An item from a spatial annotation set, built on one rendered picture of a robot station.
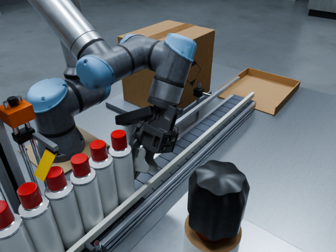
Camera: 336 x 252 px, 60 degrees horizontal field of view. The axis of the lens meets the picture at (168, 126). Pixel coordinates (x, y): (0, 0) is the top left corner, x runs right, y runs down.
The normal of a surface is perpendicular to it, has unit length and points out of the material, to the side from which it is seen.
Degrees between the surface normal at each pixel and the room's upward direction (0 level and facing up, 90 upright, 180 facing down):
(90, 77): 90
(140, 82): 90
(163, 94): 64
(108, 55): 36
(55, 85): 8
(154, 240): 0
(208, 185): 18
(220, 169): 0
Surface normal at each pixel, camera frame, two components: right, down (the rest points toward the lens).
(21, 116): 0.79, 0.35
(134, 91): -0.62, 0.44
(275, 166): 0.00, -0.83
